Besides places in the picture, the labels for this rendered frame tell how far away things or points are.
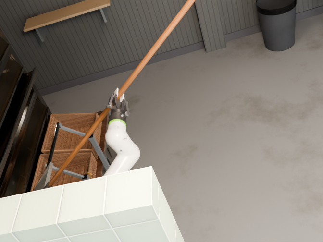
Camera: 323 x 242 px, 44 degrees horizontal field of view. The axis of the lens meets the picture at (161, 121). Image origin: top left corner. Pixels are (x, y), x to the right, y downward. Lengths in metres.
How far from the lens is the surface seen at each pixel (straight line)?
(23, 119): 3.90
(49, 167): 3.06
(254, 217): 3.86
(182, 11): 1.98
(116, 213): 0.81
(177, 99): 5.23
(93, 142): 3.71
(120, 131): 1.94
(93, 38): 5.86
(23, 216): 0.91
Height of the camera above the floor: 3.21
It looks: 40 degrees down
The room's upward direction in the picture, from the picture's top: 20 degrees counter-clockwise
